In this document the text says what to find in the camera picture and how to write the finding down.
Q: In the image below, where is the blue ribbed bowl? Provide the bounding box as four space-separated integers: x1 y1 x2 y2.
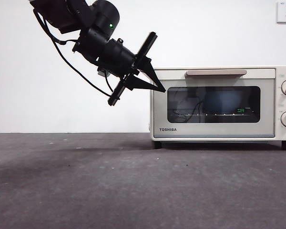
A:
203 88 242 113

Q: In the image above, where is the oven door with beige handle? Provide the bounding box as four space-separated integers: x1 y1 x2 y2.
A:
153 68 276 138

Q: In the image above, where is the cream Toshiba toaster oven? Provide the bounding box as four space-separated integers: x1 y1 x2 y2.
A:
149 66 286 150

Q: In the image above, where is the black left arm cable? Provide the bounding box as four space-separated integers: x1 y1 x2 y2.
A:
33 8 115 97

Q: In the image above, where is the metal oven wire rack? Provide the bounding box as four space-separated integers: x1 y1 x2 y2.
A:
173 113 253 117

